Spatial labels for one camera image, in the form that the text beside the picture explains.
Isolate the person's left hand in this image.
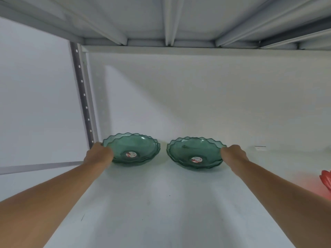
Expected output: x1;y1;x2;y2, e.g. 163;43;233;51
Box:
83;142;114;170

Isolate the person's right hand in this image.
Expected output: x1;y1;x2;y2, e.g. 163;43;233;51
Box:
220;144;249;174

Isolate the green scalloped glass bowl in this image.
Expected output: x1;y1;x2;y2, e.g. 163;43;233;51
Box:
103;135;161;167
169;137;227;167
166;139;224;170
105;133;159;163

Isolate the person's left forearm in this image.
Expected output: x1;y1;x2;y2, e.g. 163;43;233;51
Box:
0;160;104;248

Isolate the person's right forearm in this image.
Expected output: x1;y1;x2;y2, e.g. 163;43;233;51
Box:
232;158;331;248

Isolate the red scalloped bowl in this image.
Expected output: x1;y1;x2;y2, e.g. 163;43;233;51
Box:
319;169;331;192

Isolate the grey metal shelf underside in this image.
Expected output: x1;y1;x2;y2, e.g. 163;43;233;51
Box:
0;0;331;51

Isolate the perforated grey metal shelf post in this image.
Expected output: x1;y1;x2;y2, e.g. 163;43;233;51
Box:
69;42;100;149

